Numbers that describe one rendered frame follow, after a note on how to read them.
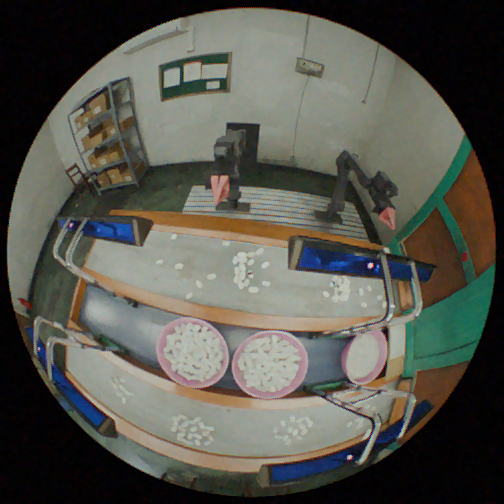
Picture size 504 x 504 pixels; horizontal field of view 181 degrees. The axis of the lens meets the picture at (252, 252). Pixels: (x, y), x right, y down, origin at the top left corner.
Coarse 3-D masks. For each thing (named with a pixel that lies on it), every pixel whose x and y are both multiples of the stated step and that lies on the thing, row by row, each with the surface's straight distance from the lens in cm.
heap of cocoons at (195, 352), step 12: (192, 324) 65; (168, 336) 67; (180, 336) 65; (192, 336) 66; (204, 336) 63; (216, 336) 63; (168, 348) 67; (180, 348) 65; (192, 348) 64; (204, 348) 64; (216, 348) 62; (168, 360) 70; (180, 360) 66; (192, 360) 64; (204, 360) 63; (216, 360) 63; (180, 372) 67; (192, 372) 65; (204, 372) 64; (216, 372) 64
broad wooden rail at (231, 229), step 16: (160, 224) 87; (176, 224) 83; (192, 224) 80; (208, 224) 78; (224, 224) 77; (240, 224) 77; (256, 224) 77; (272, 224) 79; (240, 240) 74; (256, 240) 73; (272, 240) 74; (336, 240) 87; (352, 240) 94
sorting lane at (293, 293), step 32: (96, 256) 108; (128, 256) 89; (160, 256) 79; (192, 256) 73; (224, 256) 71; (256, 256) 71; (160, 288) 72; (192, 288) 67; (224, 288) 65; (288, 288) 68; (320, 288) 73; (352, 288) 82
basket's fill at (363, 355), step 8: (360, 336) 83; (368, 336) 86; (352, 344) 80; (360, 344) 83; (368, 344) 85; (376, 344) 90; (352, 352) 79; (360, 352) 82; (368, 352) 86; (376, 352) 91; (352, 360) 79; (360, 360) 83; (368, 360) 87; (376, 360) 92; (352, 368) 80; (360, 368) 85; (368, 368) 88; (352, 376) 83; (360, 376) 86
